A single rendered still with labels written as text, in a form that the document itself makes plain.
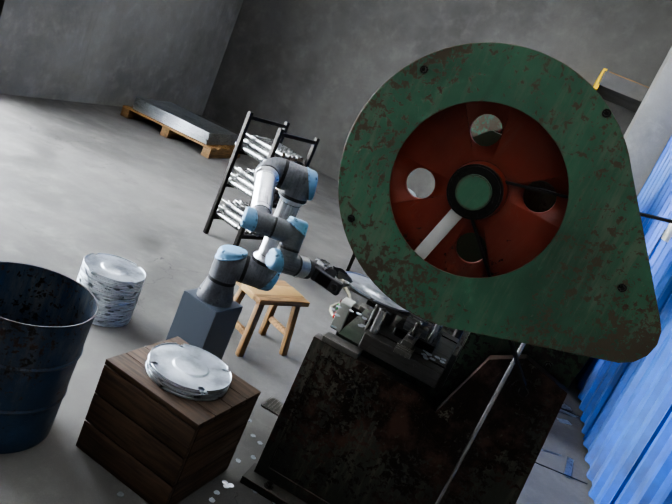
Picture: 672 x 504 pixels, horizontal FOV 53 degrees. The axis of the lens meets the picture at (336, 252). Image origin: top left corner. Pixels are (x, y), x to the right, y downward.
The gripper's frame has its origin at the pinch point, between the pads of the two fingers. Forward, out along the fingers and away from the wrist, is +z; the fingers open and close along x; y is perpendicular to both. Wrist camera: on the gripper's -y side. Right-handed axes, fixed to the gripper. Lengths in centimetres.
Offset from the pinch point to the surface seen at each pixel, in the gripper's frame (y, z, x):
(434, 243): -41, -15, -32
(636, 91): 262, 472, -202
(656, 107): 221, 454, -189
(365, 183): -22, -33, -39
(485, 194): -52, -19, -52
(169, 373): -2, -54, 46
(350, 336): -11.6, 1.7, 15.7
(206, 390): -11, -44, 45
